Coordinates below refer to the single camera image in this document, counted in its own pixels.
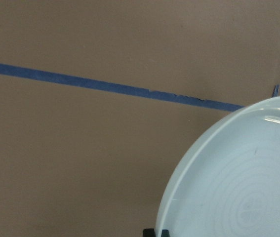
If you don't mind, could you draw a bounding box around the light blue plate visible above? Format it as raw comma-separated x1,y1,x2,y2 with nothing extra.
156,95,280,237

